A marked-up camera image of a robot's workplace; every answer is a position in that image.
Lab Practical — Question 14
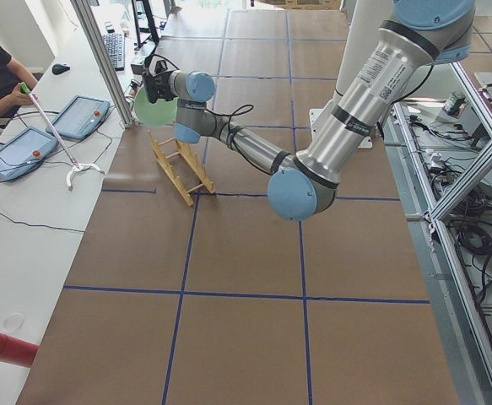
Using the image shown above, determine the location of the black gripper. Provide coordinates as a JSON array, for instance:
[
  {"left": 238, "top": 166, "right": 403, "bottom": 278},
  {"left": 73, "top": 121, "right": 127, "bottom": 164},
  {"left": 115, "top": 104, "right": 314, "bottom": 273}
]
[{"left": 142, "top": 71, "right": 174, "bottom": 103}]

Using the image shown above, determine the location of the light green ceramic plate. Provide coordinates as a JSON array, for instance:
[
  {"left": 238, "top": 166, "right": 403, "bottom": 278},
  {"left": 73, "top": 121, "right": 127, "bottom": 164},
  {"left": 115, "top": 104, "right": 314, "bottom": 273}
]
[{"left": 133, "top": 86, "right": 177, "bottom": 127}]

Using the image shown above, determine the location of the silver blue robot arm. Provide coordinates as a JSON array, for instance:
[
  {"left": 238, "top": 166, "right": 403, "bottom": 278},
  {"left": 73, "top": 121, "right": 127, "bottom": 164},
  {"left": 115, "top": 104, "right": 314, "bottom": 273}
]
[{"left": 142, "top": 1, "right": 475, "bottom": 221}]

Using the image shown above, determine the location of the wooden dish rack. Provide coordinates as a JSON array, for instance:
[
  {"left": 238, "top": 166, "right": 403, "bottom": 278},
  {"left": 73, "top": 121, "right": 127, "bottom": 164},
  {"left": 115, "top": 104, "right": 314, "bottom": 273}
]
[{"left": 148, "top": 131, "right": 216, "bottom": 207}]

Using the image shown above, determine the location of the black keyboard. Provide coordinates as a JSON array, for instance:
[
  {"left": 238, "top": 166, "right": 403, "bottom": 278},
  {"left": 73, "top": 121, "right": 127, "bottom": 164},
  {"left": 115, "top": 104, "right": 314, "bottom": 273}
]
[{"left": 102, "top": 32, "right": 126, "bottom": 71}]

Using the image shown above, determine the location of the blue teach pendant far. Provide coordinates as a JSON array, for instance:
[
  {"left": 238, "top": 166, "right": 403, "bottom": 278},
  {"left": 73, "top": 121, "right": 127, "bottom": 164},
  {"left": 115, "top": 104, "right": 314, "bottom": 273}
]
[{"left": 51, "top": 95, "right": 111, "bottom": 140}]

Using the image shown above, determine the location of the blue teach pendant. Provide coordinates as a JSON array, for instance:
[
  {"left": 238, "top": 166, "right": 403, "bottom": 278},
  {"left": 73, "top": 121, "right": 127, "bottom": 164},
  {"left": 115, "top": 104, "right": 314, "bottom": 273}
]
[
  {"left": 51, "top": 95, "right": 111, "bottom": 140},
  {"left": 0, "top": 127, "right": 58, "bottom": 181}
]

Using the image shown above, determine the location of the black computer mouse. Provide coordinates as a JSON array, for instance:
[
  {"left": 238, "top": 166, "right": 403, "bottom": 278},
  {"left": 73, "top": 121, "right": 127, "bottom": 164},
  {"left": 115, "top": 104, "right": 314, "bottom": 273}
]
[{"left": 51, "top": 63, "right": 71, "bottom": 75}]

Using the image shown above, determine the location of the pink stick with white stand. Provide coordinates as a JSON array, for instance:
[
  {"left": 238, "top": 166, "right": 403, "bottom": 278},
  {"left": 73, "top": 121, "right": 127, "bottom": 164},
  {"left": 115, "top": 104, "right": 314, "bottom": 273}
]
[{"left": 19, "top": 82, "right": 105, "bottom": 191}]

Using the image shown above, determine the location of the blue teach pendant near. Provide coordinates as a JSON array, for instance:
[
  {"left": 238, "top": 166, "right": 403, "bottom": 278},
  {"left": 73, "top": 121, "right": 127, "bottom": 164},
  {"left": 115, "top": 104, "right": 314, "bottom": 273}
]
[{"left": 0, "top": 127, "right": 58, "bottom": 181}]

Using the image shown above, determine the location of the green white small box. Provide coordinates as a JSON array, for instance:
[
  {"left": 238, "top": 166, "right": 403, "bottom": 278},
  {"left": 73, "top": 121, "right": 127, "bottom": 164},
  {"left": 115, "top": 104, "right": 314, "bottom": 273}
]
[{"left": 443, "top": 92, "right": 466, "bottom": 116}]

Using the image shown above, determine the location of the red cylinder tube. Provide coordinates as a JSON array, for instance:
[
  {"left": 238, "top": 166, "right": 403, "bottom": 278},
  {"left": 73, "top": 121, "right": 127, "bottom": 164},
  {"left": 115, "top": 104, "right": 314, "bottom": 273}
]
[{"left": 0, "top": 333, "right": 39, "bottom": 368}]

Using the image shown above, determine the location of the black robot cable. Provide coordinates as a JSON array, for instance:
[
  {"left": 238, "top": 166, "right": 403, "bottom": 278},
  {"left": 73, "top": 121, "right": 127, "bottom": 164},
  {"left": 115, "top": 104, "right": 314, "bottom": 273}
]
[{"left": 205, "top": 104, "right": 255, "bottom": 147}]

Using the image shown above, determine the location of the aluminium frame post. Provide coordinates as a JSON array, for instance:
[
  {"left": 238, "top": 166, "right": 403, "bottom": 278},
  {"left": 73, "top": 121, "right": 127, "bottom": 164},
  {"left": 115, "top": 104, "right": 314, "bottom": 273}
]
[{"left": 70, "top": 0, "right": 136, "bottom": 128}]

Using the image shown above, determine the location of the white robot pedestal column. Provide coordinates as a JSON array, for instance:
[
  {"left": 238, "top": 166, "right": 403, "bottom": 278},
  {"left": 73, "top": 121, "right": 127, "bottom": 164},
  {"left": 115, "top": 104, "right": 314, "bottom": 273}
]
[{"left": 334, "top": 0, "right": 386, "bottom": 100}]

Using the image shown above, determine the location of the aluminium frame rail right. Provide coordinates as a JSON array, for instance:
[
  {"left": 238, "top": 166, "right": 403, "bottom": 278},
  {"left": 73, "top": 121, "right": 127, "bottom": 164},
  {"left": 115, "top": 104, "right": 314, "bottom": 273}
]
[{"left": 387, "top": 63, "right": 492, "bottom": 404}]

